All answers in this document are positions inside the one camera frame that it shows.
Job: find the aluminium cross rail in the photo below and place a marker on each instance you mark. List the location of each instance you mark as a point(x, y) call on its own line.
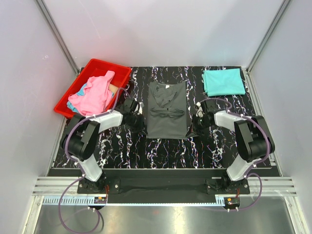
point(272, 206)

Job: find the folded teal t-shirt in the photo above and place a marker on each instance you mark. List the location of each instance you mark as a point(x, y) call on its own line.
point(223, 82)

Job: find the red plastic bin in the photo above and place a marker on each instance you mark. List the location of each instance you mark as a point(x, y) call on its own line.
point(95, 67)

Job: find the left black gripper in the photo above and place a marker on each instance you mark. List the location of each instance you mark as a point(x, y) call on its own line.
point(141, 128)

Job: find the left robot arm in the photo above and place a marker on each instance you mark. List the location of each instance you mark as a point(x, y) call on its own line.
point(81, 137)

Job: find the left aluminium frame post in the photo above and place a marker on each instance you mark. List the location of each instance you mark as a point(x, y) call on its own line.
point(55, 31)

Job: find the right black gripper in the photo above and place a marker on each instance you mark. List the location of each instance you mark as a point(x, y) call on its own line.
point(193, 130)

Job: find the dark grey t-shirt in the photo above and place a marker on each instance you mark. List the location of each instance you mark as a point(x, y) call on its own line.
point(167, 111)

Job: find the aluminium frame post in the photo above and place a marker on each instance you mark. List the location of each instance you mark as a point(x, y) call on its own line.
point(274, 24)
point(55, 31)

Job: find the pink t-shirt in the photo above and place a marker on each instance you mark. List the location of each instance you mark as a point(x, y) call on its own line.
point(98, 93)

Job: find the right aluminium frame post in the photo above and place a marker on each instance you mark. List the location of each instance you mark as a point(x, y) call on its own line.
point(274, 24)

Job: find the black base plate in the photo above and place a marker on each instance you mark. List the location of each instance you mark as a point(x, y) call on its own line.
point(173, 186)

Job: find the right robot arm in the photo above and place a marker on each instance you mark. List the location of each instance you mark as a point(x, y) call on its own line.
point(254, 142)

